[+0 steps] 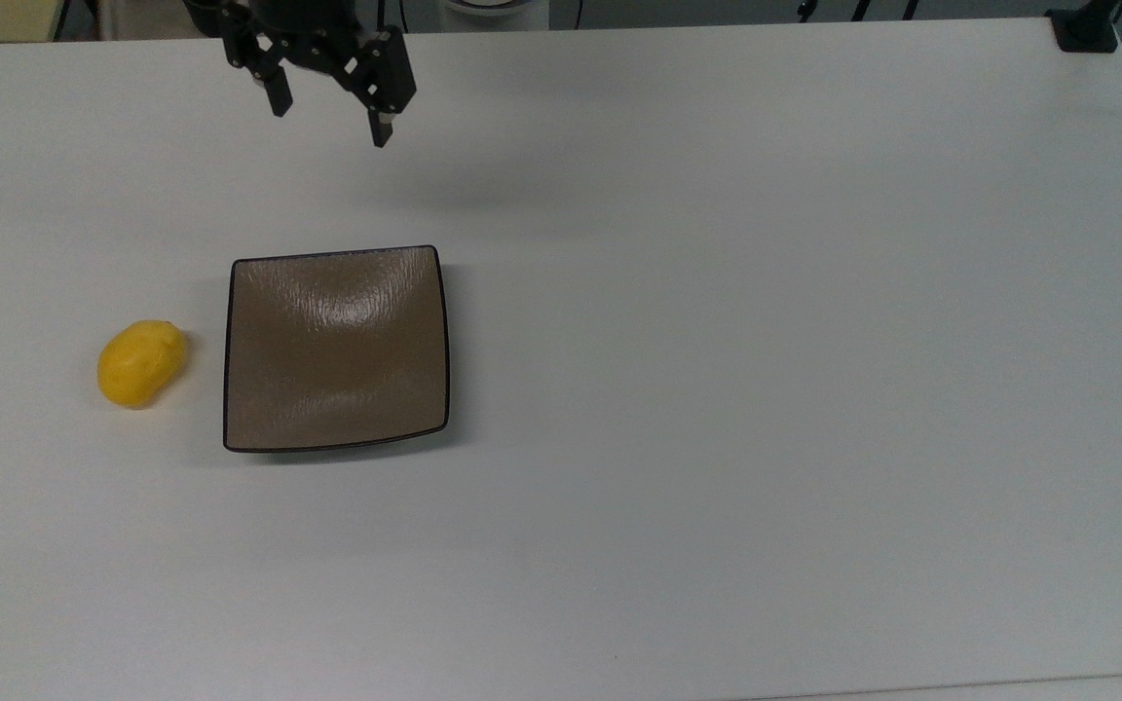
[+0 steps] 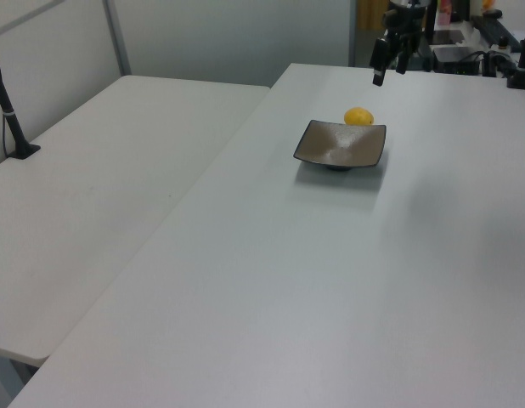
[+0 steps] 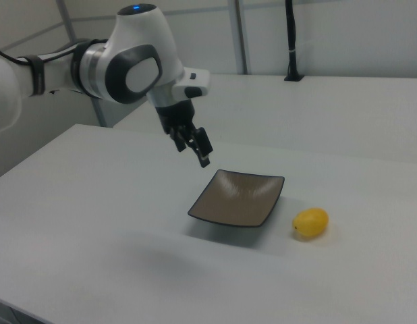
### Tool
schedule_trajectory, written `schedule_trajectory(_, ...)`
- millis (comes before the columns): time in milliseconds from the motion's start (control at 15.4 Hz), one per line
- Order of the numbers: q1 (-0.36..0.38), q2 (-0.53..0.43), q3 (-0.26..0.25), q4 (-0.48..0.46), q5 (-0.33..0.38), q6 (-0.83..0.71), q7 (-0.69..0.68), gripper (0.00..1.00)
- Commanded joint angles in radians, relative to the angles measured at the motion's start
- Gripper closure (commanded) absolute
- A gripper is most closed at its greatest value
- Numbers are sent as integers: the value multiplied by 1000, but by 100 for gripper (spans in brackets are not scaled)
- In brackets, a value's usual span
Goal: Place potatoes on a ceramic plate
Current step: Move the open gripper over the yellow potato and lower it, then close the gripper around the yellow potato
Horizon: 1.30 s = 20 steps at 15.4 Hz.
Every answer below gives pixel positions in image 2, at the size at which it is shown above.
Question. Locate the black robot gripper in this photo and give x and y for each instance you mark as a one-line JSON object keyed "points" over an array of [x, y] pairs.
{"points": [[404, 19]]}

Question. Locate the yellow lemon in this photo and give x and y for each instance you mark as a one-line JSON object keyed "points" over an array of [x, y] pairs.
{"points": [[358, 116]]}

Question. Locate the square brown ceramic plate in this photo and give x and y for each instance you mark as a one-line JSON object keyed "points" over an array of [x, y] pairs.
{"points": [[339, 144]]}

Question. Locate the yellow wooden board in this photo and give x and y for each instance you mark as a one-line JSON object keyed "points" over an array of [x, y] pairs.
{"points": [[368, 15]]}

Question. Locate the black glossy equipment box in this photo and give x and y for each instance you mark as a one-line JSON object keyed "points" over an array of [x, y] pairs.
{"points": [[455, 57]]}

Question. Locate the black clamped stand pole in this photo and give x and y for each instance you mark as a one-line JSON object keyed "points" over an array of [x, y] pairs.
{"points": [[519, 76]]}

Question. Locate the grey partition frame post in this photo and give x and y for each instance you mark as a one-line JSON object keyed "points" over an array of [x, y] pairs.
{"points": [[117, 40]]}

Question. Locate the black camera stand pole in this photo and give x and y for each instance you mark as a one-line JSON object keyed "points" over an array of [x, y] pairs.
{"points": [[9, 115]]}

